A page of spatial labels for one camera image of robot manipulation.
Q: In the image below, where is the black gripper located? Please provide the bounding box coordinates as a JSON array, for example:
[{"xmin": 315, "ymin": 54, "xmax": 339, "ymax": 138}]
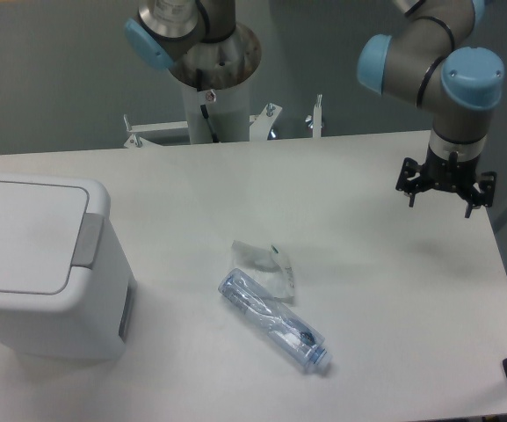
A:
[{"xmin": 395, "ymin": 148, "xmax": 497, "ymax": 218}]

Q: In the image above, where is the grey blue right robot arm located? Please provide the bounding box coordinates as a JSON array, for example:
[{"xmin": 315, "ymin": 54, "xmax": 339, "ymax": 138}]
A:
[{"xmin": 357, "ymin": 1, "xmax": 505, "ymax": 213}]

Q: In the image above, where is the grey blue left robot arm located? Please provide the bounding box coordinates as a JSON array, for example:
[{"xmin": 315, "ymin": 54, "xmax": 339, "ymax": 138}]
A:
[{"xmin": 124, "ymin": 1, "xmax": 505, "ymax": 210}]

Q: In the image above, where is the white trash can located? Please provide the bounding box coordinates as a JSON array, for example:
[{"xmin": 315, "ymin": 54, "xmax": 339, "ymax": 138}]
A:
[{"xmin": 0, "ymin": 170, "xmax": 138, "ymax": 363}]

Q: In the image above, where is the white trash can lid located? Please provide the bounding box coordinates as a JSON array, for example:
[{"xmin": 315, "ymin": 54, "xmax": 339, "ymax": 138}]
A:
[{"xmin": 0, "ymin": 172, "xmax": 110, "ymax": 295}]

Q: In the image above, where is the crumpled clear plastic wrapper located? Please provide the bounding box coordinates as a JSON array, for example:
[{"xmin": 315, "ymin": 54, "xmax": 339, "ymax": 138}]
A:
[{"xmin": 230, "ymin": 240, "xmax": 296, "ymax": 304}]

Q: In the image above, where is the clear plastic bottle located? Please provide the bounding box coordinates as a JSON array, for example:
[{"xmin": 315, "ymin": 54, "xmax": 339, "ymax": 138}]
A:
[{"xmin": 218, "ymin": 268, "xmax": 332, "ymax": 374}]

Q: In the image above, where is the white metal base frame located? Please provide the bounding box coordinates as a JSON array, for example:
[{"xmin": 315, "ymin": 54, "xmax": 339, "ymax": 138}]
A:
[{"xmin": 123, "ymin": 94, "xmax": 325, "ymax": 149}]

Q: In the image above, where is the black cable on pedestal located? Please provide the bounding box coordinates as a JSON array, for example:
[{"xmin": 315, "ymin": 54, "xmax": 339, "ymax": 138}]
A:
[{"xmin": 195, "ymin": 68, "xmax": 220, "ymax": 144}]

